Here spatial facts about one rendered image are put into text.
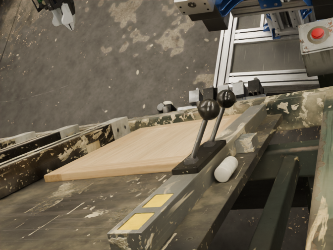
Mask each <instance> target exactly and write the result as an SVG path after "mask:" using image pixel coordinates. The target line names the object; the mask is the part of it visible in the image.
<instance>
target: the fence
mask: <svg viewBox="0 0 333 250"><path fill-rule="evenodd" d="M266 116H267V110H266V104H262V105H255V106H251V107H249V108H248V109H247V110H246V111H245V112H244V113H243V114H241V115H240V116H239V117H238V118H237V119H236V120H235V121H234V122H232V123H231V124H230V125H229V126H228V127H227V128H226V129H225V130H223V131H222V132H221V133H220V134H219V135H218V136H217V137H215V141H216V140H226V145H225V146H224V147H223V148H222V149H221V150H220V151H219V152H218V153H217V154H216V155H215V156H214V157H213V159H212V160H211V161H210V162H209V163H208V164H207V165H206V166H205V167H204V168H203V169H202V170H201V171H200V172H199V173H196V174H185V175H172V176H171V177H170V178H169V179H168V180H167V181H166V182H165V183H163V184H162V185H161V186H160V187H159V188H158V189H157V190H156V191H154V192H153V193H152V194H151V195H150V196H149V197H148V198H146V199H145V200H144V201H143V202H142V203H141V204H140V205H138V206H137V207H136V208H135V209H134V210H133V211H132V212H131V213H129V214H128V215H127V216H126V217H125V218H124V219H123V220H122V221H120V222H119V223H118V224H117V225H116V226H115V227H114V228H112V229H111V230H110V231H109V232H108V233H107V236H108V240H109V244H110V248H111V250H159V249H160V248H161V247H162V245H163V244H164V243H165V242H166V240H167V239H168V238H169V237H170V236H171V234H172V233H173V232H174V231H175V229H176V228H177V227H178V225H179V224H180V223H181V222H182V220H183V219H184V218H185V217H186V216H187V214H188V213H189V212H190V211H191V209H192V208H193V207H194V206H195V204H196V203H197V202H198V201H199V199H200V198H201V197H202V196H203V194H204V193H205V192H206V191H207V189H208V188H209V187H210V186H211V185H212V183H213V182H214V181H215V180H216V178H215V176H214V172H215V169H216V168H217V167H218V166H219V165H220V164H221V162H222V161H223V160H224V159H225V158H226V157H228V156H233V157H234V156H235V155H236V147H235V141H236V140H237V139H238V137H239V136H240V135H241V134H249V133H253V132H254V131H255V130H256V129H257V127H258V126H259V125H260V124H261V122H262V121H263V120H264V119H265V117H266ZM161 194H173V195H172V196H171V197H170V198H169V199H168V200H167V201H166V202H165V203H164V204H163V205H162V206H161V207H144V206H145V205H146V204H147V203H148V202H149V201H150V200H151V199H152V198H153V197H154V196H156V195H161ZM145 213H154V214H153V215H152V216H151V217H150V218H149V219H148V220H147V221H146V222H145V223H144V224H143V225H142V226H141V227H140V228H139V229H137V230H119V228H121V227H122V226H123V225H124V224H125V223H126V222H127V221H128V220H129V219H130V218H131V217H133V216H134V215H135V214H145Z"/></svg>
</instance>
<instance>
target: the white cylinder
mask: <svg viewBox="0 0 333 250"><path fill-rule="evenodd" d="M237 166H238V160H237V159H236V158H235V157H233V156H228V157H226V158H225V159H224V160H223V161H222V162H221V164H220V165H219V166H218V167H217V168H216V169H215V172H214V176H215V178H216V180H217V181H219V182H222V183H224V182H227V181H228V180H229V178H230V177H231V175H232V174H233V173H234V171H235V170H236V168H237Z"/></svg>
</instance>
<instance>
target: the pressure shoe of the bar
mask: <svg viewBox="0 0 333 250"><path fill-rule="evenodd" d="M86 147H87V152H88V154H89V153H91V152H93V151H95V150H97V149H99V148H100V147H101V146H100V142H99V140H97V141H95V142H93V143H90V144H88V145H86Z"/></svg>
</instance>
